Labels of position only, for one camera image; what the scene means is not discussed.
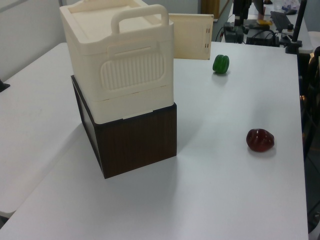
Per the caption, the cream plastic storage cabinet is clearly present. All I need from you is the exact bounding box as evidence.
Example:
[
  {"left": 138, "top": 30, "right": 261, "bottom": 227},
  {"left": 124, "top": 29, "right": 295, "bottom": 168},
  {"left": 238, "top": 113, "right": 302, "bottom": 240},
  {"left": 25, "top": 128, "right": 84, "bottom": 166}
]
[{"left": 59, "top": 0, "right": 175, "bottom": 125}]

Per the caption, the dark brown wooden box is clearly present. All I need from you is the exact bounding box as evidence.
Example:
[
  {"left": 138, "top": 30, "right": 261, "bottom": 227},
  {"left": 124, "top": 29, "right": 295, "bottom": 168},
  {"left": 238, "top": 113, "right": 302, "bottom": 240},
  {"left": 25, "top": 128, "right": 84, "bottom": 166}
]
[{"left": 70, "top": 74, "right": 179, "bottom": 180}]

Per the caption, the green bell pepper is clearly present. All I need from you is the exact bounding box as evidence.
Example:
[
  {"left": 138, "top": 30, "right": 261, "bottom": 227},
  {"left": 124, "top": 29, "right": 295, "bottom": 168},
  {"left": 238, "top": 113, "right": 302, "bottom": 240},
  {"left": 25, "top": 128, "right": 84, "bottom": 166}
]
[{"left": 212, "top": 54, "right": 230, "bottom": 75}]

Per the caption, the dark red bell pepper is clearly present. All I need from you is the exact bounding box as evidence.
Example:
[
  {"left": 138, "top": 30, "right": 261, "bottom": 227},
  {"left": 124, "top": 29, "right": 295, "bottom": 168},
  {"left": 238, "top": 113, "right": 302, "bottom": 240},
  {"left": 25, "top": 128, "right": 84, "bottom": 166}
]
[{"left": 246, "top": 128, "right": 275, "bottom": 153}]

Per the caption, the dark green electronic device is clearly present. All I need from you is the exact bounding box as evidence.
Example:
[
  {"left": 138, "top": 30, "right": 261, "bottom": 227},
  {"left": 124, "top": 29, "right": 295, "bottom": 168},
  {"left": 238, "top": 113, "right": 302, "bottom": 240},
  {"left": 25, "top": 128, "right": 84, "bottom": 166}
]
[{"left": 223, "top": 22, "right": 245, "bottom": 44}]

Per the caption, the black electronics box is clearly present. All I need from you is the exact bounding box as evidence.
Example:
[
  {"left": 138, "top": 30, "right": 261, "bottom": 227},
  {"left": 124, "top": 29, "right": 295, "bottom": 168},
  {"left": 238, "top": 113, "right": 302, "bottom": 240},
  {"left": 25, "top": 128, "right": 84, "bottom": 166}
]
[{"left": 245, "top": 29, "right": 280, "bottom": 46}]

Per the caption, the black office chair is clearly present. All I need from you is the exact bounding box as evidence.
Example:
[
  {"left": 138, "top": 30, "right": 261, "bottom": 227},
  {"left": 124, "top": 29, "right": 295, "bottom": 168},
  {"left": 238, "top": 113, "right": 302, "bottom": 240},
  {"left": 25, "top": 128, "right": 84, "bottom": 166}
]
[{"left": 298, "top": 45, "right": 320, "bottom": 235}]

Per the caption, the black keyboard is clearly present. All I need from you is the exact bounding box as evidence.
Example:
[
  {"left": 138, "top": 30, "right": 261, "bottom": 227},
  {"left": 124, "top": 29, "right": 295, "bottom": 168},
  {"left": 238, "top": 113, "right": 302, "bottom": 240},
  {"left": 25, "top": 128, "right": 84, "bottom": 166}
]
[{"left": 269, "top": 10, "right": 293, "bottom": 33}]

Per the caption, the black table clamp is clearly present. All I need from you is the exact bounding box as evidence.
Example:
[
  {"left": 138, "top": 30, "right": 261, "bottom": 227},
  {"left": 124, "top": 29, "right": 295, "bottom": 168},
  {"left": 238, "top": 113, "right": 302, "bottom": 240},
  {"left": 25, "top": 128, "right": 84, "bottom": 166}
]
[{"left": 0, "top": 78, "right": 11, "bottom": 94}]

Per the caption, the cream cabinet carry handle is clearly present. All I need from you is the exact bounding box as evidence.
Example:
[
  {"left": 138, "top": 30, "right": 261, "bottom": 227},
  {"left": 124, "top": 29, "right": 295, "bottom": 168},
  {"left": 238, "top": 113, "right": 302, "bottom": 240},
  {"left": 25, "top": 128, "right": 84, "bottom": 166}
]
[{"left": 110, "top": 4, "right": 170, "bottom": 35}]

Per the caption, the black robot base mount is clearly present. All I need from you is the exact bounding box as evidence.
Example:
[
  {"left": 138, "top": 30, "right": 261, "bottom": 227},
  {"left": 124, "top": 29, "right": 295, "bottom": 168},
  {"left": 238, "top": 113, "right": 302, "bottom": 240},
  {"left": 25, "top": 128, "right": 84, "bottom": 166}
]
[{"left": 232, "top": 0, "right": 254, "bottom": 27}]

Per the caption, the black camera pole with clamp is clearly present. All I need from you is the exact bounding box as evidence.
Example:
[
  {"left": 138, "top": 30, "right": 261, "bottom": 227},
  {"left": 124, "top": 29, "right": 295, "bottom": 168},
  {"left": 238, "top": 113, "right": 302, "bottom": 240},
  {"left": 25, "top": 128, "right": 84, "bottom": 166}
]
[{"left": 285, "top": 0, "right": 308, "bottom": 54}]

